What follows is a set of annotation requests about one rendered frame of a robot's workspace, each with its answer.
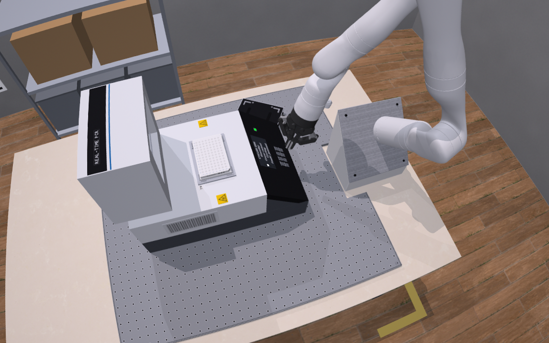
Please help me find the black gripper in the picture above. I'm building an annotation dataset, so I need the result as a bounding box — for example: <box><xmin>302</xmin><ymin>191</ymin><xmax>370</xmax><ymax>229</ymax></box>
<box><xmin>278</xmin><ymin>107</ymin><xmax>319</xmax><ymax>150</ymax></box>

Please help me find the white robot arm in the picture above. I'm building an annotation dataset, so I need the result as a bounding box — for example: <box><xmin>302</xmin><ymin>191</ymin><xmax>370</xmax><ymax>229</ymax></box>
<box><xmin>294</xmin><ymin>0</ymin><xmax>467</xmax><ymax>163</ymax></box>

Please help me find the black rectangular frame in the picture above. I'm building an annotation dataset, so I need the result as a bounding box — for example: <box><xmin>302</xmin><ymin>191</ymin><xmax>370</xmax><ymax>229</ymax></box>
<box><xmin>238</xmin><ymin>98</ymin><xmax>284</xmax><ymax>126</ymax></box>

